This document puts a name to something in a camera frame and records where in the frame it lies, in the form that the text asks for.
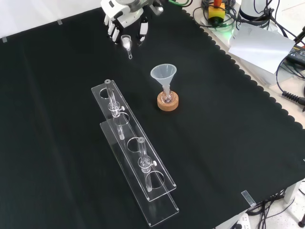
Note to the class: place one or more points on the small round-bottom glass flask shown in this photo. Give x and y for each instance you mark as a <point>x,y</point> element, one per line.
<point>168,98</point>

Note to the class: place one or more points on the pale board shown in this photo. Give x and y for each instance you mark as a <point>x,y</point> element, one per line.
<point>259,45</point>

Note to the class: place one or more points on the black bench cloth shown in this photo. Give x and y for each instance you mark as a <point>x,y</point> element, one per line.
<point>214,124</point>

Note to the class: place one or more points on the black power adapter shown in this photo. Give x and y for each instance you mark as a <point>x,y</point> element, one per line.
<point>297,53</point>

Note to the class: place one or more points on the white power strip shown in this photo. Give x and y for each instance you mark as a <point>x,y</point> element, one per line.
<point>243,221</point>

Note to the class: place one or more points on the translucent plastic funnel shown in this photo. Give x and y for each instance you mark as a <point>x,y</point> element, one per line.
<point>164,74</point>

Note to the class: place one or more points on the white table leg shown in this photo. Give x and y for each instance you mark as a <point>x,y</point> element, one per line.
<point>291,190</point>

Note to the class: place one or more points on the yellow stop button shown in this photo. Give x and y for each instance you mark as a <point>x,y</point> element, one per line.
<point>215,13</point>

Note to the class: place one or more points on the black tripod leg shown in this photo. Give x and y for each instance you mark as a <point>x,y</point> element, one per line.
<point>300,35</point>

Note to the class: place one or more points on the clear tape strip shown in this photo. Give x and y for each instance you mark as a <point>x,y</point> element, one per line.
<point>247,198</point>
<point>4,39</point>
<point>60,22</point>

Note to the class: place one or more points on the clear acrylic funnel stand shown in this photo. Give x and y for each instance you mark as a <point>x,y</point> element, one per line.
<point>112,105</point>

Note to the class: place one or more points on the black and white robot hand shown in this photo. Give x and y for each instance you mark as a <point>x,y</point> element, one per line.
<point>126,16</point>

